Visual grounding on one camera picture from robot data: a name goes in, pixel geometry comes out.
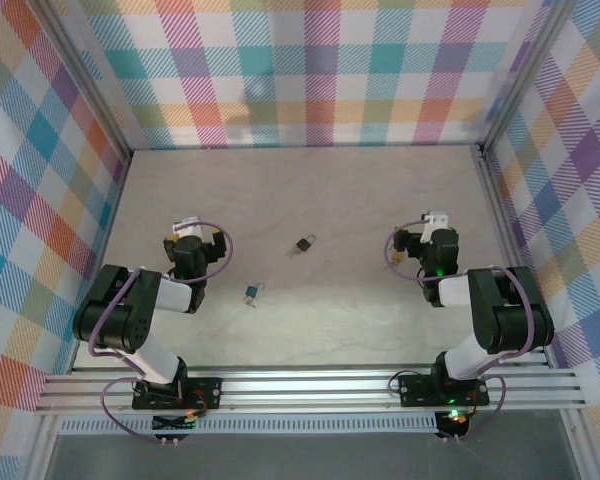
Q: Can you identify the plaid backdrop cloth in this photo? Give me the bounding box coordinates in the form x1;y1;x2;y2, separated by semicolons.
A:
0;0;131;480
494;0;600;480
77;0;536;150

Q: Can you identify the black controller board with leds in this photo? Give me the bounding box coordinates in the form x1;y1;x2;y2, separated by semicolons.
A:
151;409;200;449
435;407;474;444

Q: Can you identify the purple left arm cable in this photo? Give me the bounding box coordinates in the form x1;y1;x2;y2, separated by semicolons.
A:
87;219;235;445

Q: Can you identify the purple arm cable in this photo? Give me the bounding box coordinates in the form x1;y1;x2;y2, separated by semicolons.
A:
87;219;235;445
382;218;537;445

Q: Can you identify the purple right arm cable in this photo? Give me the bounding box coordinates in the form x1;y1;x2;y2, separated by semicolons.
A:
382;218;537;445

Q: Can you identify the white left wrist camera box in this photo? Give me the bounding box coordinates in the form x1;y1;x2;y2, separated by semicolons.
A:
173;215;204;240

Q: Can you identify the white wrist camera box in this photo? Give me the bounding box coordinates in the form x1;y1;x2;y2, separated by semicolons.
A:
419;209;450;246
173;215;204;240

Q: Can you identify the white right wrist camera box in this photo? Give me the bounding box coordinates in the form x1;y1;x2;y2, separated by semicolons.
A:
419;209;450;246

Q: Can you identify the aluminium side rail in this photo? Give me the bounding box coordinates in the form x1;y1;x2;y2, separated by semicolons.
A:
472;143;554;369
68;149;131;374

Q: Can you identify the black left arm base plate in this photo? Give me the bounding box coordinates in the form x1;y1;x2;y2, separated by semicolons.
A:
131;377;224;411

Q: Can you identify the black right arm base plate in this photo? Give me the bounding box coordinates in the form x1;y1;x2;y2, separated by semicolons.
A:
398;374;491;407

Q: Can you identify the aluminium mounting rail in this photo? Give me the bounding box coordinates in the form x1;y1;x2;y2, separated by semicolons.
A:
32;364;589;416

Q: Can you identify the aluminium frame post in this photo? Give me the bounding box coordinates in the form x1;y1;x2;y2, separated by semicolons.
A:
478;0;577;156
37;0;134;161

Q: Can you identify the white slotted cable duct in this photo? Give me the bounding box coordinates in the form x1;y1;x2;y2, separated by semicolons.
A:
59;413;441;435

